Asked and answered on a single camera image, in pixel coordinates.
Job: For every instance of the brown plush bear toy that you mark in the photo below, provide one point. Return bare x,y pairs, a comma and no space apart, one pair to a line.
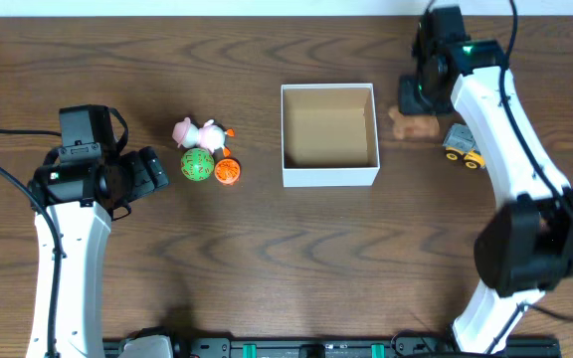
413,126

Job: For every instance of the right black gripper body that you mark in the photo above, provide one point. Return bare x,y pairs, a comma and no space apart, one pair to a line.
418,97

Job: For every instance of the white cardboard box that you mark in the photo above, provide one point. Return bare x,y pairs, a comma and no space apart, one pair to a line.
329,135

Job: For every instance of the yellow grey toy truck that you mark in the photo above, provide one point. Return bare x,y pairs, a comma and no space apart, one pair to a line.
459,145

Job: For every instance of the orange mesh ball toy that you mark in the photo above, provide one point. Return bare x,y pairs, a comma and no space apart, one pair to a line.
227,171

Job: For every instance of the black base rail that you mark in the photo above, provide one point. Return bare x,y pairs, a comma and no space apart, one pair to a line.
401,345

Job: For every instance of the green number ball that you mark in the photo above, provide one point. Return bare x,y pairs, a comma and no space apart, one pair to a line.
197,164

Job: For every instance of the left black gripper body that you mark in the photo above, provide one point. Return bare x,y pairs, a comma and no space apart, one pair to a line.
146,169

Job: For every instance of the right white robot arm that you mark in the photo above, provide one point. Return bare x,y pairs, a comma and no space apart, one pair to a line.
527,248

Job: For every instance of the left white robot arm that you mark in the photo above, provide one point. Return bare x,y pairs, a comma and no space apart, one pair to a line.
77,191

